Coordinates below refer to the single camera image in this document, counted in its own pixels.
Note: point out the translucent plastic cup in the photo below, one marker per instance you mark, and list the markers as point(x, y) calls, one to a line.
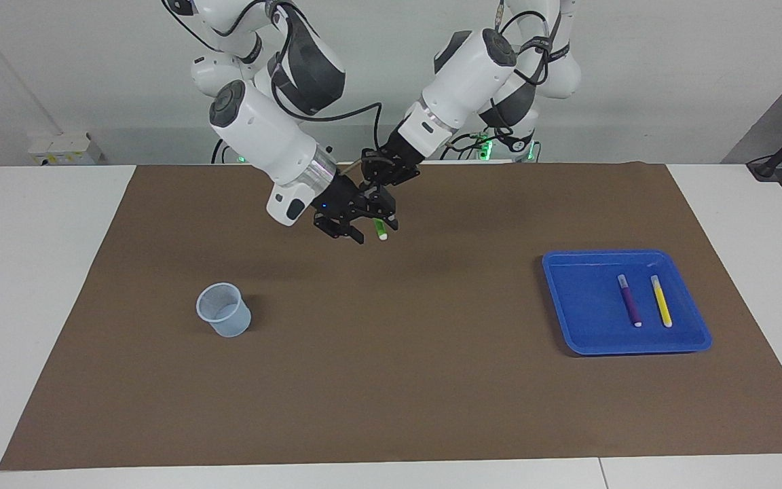
point(231, 326)

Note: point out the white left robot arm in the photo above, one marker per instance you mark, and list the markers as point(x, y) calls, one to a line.
point(472, 68)

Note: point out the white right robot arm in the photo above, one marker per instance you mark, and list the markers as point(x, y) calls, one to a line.
point(262, 129)

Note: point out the purple marker pen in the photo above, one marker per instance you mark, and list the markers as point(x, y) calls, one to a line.
point(630, 302)

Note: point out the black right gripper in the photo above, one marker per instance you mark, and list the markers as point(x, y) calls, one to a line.
point(343, 200)

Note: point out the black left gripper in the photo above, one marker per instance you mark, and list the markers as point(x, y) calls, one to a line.
point(401, 159)

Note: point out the brown table mat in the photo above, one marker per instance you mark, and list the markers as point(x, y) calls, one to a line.
point(391, 380)

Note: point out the blue plastic tray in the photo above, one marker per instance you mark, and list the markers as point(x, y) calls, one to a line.
point(581, 305)

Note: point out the green marker pen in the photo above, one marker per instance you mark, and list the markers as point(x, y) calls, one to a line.
point(381, 232)

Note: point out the yellow marker pen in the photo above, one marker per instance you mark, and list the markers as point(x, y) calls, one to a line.
point(661, 302)

